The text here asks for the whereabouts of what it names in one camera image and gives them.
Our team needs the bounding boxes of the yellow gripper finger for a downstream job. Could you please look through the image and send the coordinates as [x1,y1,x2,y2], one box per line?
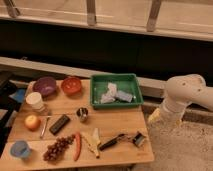
[148,108,161,123]

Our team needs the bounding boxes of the black handled brush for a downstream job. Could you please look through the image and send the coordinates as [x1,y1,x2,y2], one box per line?
[99,132,146,151]

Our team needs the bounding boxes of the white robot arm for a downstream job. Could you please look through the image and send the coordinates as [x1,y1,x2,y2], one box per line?
[148,74,213,124]

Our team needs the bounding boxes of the small metal cup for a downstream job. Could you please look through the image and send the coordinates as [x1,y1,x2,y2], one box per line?
[76,107,88,122]

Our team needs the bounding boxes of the white paper cup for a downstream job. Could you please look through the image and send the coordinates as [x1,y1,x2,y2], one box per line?
[26,92,45,112]

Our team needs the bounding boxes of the blue plastic cup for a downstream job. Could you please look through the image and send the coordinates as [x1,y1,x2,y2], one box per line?
[10,140,31,159]

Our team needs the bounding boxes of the crumpled white plastic wrap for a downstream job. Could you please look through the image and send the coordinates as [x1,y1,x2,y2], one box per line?
[100,83,133,104]

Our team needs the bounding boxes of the green plastic tray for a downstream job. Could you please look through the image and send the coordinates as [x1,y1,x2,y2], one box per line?
[90,73,143,109]

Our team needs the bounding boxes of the yellow banana peel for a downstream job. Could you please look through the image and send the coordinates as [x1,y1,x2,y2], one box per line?
[81,128,101,158]

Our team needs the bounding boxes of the red chili pepper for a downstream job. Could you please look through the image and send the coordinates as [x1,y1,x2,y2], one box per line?
[73,132,81,161]

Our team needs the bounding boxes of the orange bowl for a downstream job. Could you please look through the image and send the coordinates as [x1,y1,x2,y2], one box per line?
[61,77,82,95]

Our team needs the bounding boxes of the black rectangular bar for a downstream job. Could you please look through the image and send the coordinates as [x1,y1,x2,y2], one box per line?
[49,115,70,135]

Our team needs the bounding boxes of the bunch of dark grapes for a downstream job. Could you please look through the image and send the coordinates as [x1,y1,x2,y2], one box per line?
[43,136,74,162]

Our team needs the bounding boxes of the purple bowl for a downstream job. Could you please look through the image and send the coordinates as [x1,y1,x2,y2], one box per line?
[33,77,57,97]

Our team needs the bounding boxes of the metal spoon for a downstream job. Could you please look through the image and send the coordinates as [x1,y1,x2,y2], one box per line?
[40,116,51,139]

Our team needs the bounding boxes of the blue cloth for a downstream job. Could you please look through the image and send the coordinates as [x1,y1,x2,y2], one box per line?
[11,88,26,103]

